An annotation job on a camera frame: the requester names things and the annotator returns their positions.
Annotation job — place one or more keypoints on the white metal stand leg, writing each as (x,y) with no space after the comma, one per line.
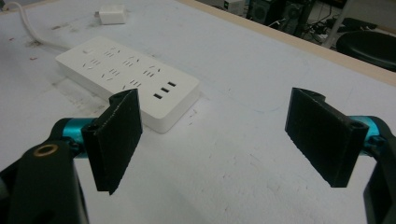
(337,23)

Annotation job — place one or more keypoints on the white box device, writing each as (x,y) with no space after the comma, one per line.
(234,6)

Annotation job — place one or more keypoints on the white charger plug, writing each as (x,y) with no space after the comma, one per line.
(112,14)

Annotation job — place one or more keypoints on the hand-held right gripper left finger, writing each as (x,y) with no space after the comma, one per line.
(112,143)

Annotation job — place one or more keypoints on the black office chair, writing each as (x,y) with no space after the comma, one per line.
(367,49)

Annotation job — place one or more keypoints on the white power strip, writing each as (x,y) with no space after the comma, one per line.
(129,79)

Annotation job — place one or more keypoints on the black computer tower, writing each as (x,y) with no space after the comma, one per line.
(280,14)

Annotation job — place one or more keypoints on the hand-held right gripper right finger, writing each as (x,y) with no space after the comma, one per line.
(323,140)

